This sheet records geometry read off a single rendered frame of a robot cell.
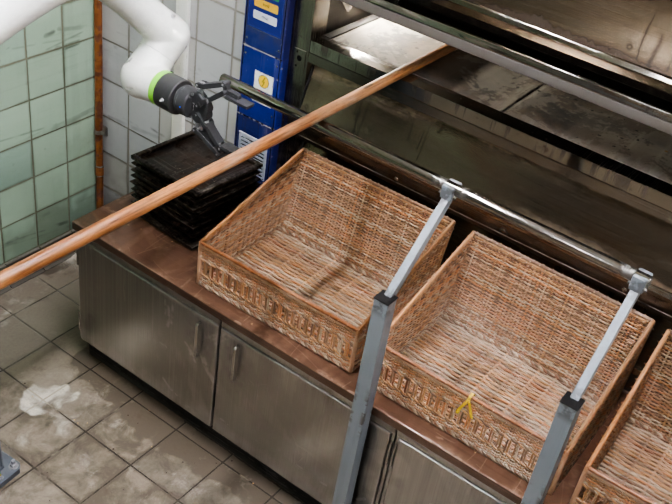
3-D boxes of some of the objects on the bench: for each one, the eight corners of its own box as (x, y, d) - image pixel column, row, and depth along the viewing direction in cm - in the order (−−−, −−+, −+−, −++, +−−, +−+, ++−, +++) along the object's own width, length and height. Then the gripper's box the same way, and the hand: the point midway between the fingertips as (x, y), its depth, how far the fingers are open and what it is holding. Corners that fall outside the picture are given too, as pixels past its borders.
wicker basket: (452, 301, 281) (472, 226, 265) (626, 395, 258) (660, 318, 242) (360, 384, 247) (377, 303, 231) (552, 500, 224) (585, 419, 208)
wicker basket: (293, 217, 306) (302, 144, 290) (440, 294, 283) (460, 219, 267) (192, 283, 271) (196, 204, 255) (351, 377, 249) (367, 296, 233)
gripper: (196, 48, 229) (263, 80, 220) (190, 137, 243) (253, 171, 235) (174, 55, 224) (242, 89, 215) (169, 146, 238) (233, 181, 229)
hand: (244, 130), depth 225 cm, fingers open, 13 cm apart
